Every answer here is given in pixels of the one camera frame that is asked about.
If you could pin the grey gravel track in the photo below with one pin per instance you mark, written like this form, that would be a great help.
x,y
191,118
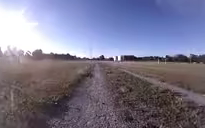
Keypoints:
x,y
93,100

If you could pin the row of trees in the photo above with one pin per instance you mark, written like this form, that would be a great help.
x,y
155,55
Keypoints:
x,y
50,56

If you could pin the tall thin mast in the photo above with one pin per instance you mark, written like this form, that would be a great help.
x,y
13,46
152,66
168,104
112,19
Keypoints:
x,y
91,53

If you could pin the row of buildings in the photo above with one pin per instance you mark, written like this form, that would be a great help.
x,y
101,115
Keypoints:
x,y
176,58

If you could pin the dry brown grass field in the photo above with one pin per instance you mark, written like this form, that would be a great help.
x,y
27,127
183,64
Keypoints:
x,y
180,73

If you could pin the white building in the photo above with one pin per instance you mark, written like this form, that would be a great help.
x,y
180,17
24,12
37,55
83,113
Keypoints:
x,y
117,58

